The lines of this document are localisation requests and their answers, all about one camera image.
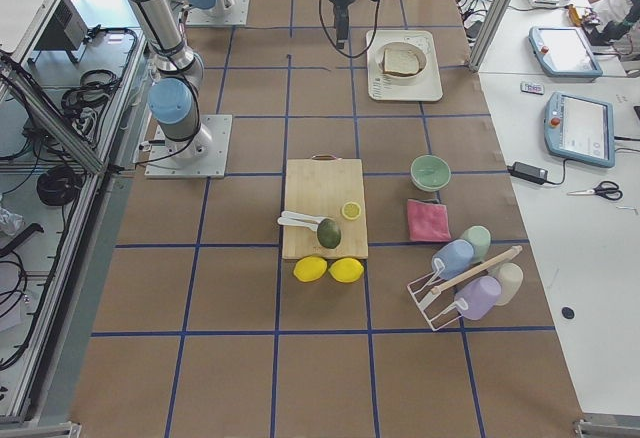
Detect whole lemon left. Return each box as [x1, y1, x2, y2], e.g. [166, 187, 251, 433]
[293, 256, 328, 283]

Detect cream mug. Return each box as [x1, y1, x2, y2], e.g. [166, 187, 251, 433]
[488, 262, 524, 306]

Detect pink cloth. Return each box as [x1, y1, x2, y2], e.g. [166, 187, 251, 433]
[407, 199, 451, 243]

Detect aluminium frame post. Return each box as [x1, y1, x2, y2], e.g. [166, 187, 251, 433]
[468, 0, 511, 72]

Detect purple mug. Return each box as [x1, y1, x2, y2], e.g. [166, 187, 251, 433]
[454, 275, 502, 320]

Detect near teach pendant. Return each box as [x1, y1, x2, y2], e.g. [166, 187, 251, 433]
[543, 92, 615, 168]

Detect wooden cutting board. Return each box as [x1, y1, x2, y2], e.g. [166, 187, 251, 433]
[282, 158, 369, 260]

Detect lemon slice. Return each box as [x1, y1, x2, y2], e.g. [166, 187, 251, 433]
[341, 201, 362, 221]

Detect green mug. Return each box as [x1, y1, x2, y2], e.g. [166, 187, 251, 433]
[460, 225, 491, 264]

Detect whole lemon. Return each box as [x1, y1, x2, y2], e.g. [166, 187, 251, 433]
[329, 257, 364, 284]
[293, 256, 328, 283]

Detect teach pendant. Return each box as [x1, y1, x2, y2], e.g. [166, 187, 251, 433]
[543, 92, 615, 168]
[528, 27, 603, 80]

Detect blue mug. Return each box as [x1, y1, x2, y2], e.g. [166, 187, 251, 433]
[431, 239, 474, 280]

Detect white wire cup rack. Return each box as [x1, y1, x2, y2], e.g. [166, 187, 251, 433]
[407, 245, 522, 331]

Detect whole lemon right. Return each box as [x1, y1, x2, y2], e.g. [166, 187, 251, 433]
[329, 257, 364, 284]

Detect cream round plate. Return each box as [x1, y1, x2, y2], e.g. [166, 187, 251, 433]
[375, 42, 427, 74]

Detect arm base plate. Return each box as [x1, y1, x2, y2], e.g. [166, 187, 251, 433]
[186, 0, 250, 27]
[144, 114, 232, 179]

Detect black power adapter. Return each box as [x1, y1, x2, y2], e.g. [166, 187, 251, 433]
[507, 161, 548, 185]

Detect black scissors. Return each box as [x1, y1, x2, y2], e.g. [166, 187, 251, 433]
[567, 180, 624, 201]

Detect white plastic spoon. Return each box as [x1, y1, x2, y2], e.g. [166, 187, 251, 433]
[277, 216, 319, 232]

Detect far teach pendant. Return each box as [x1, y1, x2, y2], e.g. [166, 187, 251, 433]
[528, 27, 603, 80]

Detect cream bear tray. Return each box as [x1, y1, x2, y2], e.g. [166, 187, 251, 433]
[366, 30, 443, 102]

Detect green bowl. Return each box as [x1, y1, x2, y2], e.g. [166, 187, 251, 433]
[410, 155, 451, 192]

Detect green avocado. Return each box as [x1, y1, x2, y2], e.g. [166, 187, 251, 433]
[316, 218, 342, 249]

